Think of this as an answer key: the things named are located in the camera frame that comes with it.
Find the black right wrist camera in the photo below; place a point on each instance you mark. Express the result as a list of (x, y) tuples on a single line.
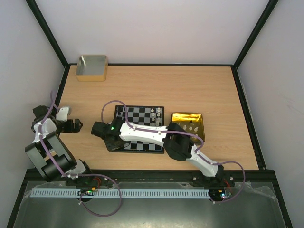
[(98, 129)]

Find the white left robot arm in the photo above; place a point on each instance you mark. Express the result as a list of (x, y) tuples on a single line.
[(48, 153)]

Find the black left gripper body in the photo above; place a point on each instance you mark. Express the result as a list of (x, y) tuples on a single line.
[(66, 129)]

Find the gold tin tray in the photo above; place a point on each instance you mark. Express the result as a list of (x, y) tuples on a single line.
[(191, 123)]

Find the black aluminium frame rail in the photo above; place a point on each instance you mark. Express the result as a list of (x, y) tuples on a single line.
[(194, 178)]

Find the silver metal tin box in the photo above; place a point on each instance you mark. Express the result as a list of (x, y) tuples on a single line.
[(92, 68)]

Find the white slotted cable duct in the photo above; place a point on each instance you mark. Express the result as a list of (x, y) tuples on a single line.
[(124, 193)]

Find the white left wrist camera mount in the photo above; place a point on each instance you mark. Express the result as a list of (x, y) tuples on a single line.
[(63, 113)]

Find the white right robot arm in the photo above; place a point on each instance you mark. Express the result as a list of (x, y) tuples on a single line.
[(175, 141)]

